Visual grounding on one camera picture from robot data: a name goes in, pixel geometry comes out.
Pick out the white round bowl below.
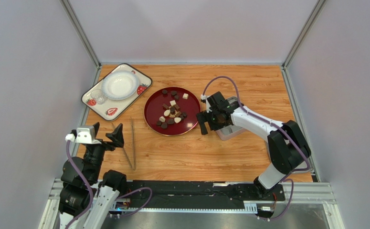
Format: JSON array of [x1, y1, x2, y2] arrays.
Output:
[[101, 71, 139, 101]]

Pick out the small clear glass cup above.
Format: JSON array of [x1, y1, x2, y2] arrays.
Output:
[[90, 89, 107, 104]]

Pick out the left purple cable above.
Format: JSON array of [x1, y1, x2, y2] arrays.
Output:
[[64, 139, 94, 229]]

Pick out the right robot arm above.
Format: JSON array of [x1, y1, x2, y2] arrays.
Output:
[[196, 92, 311, 199]]

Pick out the metal tongs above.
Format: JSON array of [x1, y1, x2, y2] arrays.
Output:
[[122, 117, 137, 171]]

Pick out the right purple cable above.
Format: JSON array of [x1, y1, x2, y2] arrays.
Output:
[[202, 75, 311, 221]]

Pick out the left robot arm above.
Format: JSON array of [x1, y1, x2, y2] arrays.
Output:
[[58, 123, 127, 229]]

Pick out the purple cable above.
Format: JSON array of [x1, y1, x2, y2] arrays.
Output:
[[64, 139, 94, 229], [202, 75, 311, 221]]

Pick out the dark red round plate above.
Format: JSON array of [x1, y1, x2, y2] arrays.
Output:
[[144, 87, 201, 136]]

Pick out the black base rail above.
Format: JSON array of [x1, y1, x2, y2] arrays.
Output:
[[126, 180, 286, 210]]

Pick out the pink square tin box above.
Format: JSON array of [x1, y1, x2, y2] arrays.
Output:
[[215, 96, 247, 141]]

